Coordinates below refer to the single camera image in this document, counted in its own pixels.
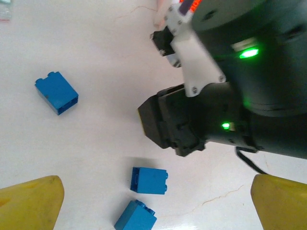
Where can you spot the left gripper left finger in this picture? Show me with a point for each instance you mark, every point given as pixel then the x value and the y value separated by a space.
pixel 28 206

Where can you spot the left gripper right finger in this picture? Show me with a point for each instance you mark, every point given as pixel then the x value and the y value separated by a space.
pixel 283 206

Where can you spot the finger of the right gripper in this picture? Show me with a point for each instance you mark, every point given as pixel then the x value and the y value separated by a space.
pixel 140 119

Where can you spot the long orange lego piece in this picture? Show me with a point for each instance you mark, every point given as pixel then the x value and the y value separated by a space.
pixel 195 4

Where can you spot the blue lego brick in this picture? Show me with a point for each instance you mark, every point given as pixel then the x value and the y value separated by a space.
pixel 135 216
pixel 148 183
pixel 56 93

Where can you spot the clear plastic bag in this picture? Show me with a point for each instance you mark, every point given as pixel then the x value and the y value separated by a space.
pixel 5 10

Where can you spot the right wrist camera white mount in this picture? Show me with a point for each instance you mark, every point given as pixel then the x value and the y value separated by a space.
pixel 192 60

